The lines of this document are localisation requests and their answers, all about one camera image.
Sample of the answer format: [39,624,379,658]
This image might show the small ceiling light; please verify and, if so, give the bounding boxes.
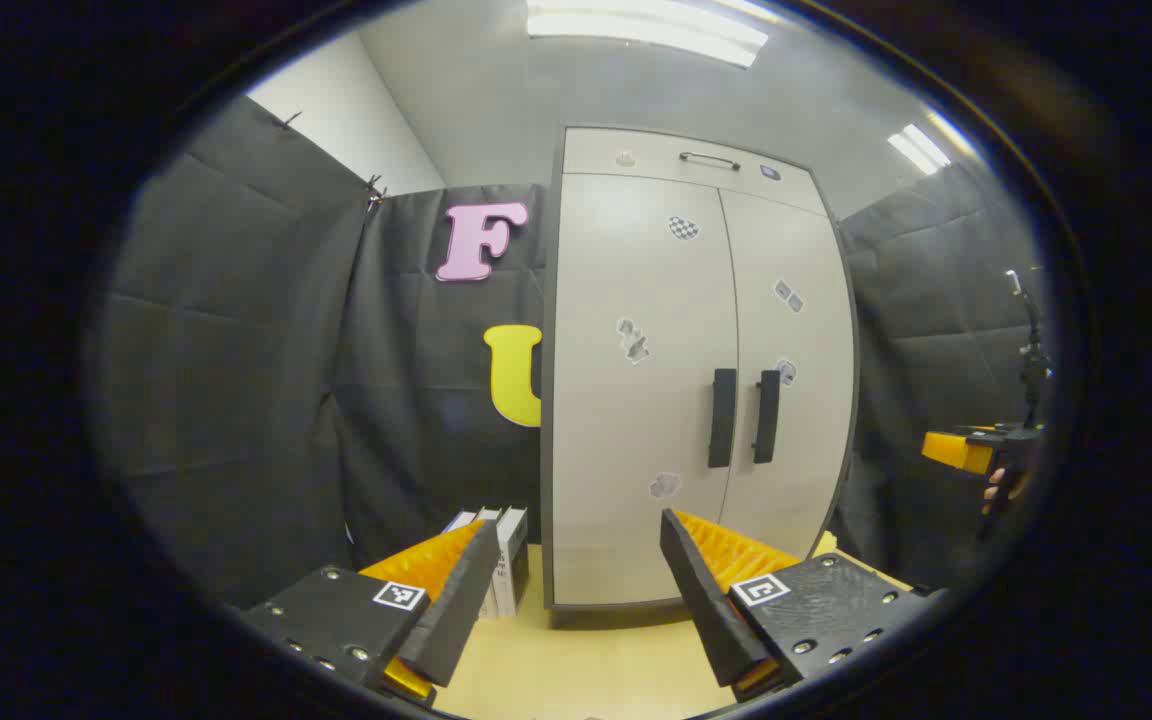
[886,122,953,177]

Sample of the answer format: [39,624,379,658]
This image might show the long ceiling light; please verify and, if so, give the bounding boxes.
[526,0,769,69]

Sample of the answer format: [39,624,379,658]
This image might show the white book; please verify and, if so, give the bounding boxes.
[494,506,530,619]
[441,508,503,619]

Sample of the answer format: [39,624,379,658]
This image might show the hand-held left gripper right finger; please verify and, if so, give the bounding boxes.
[660,508,947,701]

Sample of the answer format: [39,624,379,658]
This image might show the black door handle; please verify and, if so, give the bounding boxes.
[752,369,782,465]
[707,368,738,469]

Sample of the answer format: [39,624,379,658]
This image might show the white cabinet door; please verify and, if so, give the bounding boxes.
[552,173,740,607]
[718,188,857,561]

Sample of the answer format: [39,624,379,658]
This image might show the white double-door shoe cabinet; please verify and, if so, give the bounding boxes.
[540,125,859,613]

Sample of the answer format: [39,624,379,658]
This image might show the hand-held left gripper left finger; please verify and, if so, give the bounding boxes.
[241,518,502,706]

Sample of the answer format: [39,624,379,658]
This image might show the black tripod stand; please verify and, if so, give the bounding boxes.
[1002,268,1053,429]

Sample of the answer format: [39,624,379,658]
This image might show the black backdrop cloth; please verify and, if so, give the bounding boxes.
[96,95,1052,611]

